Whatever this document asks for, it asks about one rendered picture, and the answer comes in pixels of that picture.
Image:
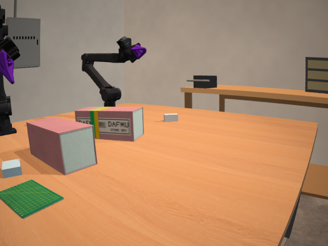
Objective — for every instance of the green cutting mat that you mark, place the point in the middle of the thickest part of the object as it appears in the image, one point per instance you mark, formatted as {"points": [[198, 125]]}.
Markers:
{"points": [[28, 198]]}

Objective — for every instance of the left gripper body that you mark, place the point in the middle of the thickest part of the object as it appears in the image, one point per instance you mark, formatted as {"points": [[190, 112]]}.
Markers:
{"points": [[130, 55]]}

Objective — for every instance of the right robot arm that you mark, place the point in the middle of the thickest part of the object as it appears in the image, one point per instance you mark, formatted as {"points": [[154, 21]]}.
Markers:
{"points": [[5, 109]]}

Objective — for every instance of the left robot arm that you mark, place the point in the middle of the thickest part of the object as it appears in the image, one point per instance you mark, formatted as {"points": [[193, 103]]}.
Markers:
{"points": [[108, 93]]}

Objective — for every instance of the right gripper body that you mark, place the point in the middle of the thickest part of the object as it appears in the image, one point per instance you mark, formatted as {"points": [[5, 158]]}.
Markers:
{"points": [[10, 48]]}

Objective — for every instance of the pink box sleeve with green and yellow band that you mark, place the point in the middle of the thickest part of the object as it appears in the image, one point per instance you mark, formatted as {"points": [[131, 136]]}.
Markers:
{"points": [[113, 123]]}

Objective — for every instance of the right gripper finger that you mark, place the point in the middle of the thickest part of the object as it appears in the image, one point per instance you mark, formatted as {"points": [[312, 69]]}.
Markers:
{"points": [[4, 73], [8, 64]]}

